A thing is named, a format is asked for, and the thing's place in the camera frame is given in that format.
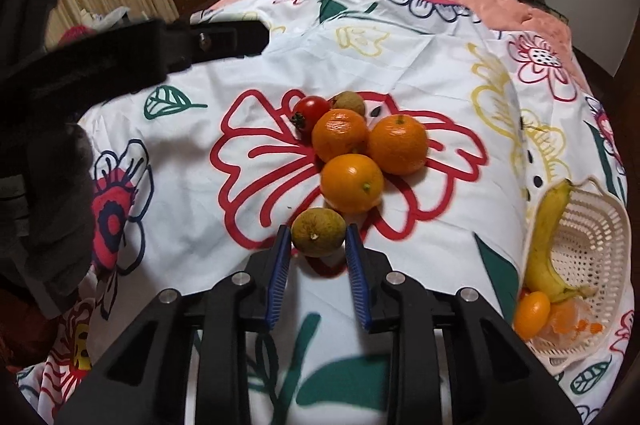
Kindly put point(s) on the white plastic bag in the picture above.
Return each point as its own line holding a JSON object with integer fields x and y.
{"x": 110, "y": 17}

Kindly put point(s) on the red tomato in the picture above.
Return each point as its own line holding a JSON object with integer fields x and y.
{"x": 312, "y": 112}
{"x": 524, "y": 293}

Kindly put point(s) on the white perforated plastic basket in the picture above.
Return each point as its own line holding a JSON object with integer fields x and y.
{"x": 595, "y": 245}

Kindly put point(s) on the orange tangerine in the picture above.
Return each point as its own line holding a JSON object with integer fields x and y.
{"x": 340, "y": 132}
{"x": 398, "y": 145}
{"x": 350, "y": 182}
{"x": 531, "y": 315}

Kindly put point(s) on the brown kiwi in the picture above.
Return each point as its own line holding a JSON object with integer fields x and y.
{"x": 317, "y": 230}
{"x": 348, "y": 101}

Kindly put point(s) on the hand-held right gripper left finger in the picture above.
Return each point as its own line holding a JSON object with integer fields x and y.
{"x": 277, "y": 275}

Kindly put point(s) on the yellow banana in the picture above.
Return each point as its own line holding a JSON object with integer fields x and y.
{"x": 542, "y": 250}

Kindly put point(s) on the floral printed bedsheet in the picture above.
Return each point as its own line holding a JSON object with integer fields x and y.
{"x": 425, "y": 55}

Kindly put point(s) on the orange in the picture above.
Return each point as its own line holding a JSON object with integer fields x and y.
{"x": 567, "y": 322}

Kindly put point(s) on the red cloth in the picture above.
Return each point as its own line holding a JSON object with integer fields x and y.
{"x": 75, "y": 34}

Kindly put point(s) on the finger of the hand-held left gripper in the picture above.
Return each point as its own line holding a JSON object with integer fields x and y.
{"x": 220, "y": 39}

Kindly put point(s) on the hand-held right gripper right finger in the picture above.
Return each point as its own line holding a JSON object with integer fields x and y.
{"x": 357, "y": 280}

